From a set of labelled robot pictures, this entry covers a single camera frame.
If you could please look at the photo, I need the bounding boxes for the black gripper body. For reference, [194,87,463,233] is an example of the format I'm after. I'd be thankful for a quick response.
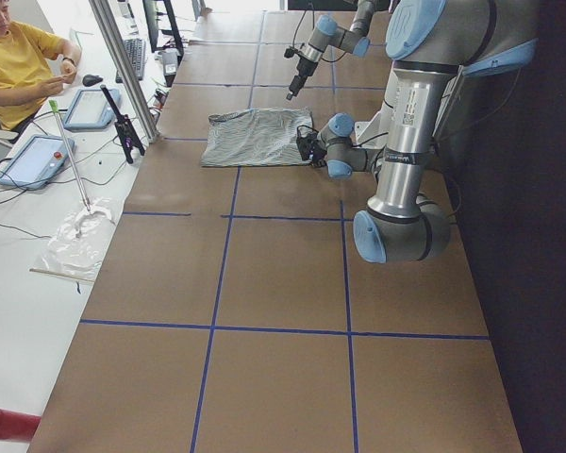
[306,134,326,165]
[296,59,317,78]

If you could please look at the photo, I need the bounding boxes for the striped polo shirt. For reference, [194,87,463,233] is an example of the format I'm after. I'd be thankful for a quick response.
[201,108,312,167]

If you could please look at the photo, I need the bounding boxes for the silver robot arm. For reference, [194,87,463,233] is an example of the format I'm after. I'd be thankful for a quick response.
[284,1,382,101]
[317,1,540,263]

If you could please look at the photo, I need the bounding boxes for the black monitor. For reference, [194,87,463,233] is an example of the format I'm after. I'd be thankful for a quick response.
[142,0,184,58]

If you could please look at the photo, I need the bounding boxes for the black keyboard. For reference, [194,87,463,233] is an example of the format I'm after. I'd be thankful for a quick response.
[123,38,146,80]

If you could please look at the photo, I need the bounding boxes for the black computer mouse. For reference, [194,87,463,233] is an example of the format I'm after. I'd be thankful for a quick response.
[82,74,103,87]

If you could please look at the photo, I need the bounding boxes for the upper teach pendant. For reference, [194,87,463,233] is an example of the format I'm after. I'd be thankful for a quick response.
[63,88,115,132]

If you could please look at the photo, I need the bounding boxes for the teach pendant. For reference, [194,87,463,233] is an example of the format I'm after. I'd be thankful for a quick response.
[63,88,115,132]
[0,134,69,190]

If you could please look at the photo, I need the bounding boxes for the silver rod green tip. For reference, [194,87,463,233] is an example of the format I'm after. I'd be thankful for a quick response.
[48,99,92,217]

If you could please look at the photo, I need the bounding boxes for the clear plastic bag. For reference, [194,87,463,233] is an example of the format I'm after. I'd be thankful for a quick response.
[30,197,123,282]

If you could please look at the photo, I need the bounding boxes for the lower teach pendant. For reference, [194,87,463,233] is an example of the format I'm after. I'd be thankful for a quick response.
[0,134,69,190]

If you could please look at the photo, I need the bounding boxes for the person in yellow shirt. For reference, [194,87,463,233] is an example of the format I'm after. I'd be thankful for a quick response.
[0,1,82,132]

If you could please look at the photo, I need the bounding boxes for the red cylinder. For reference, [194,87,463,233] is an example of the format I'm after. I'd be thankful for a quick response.
[0,409,41,443]

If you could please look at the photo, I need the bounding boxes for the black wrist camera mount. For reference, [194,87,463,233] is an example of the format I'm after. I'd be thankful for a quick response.
[284,45,303,59]
[296,132,318,162]

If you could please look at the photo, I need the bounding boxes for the aluminium frame post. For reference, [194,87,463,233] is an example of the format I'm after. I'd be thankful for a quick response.
[90,0,158,143]

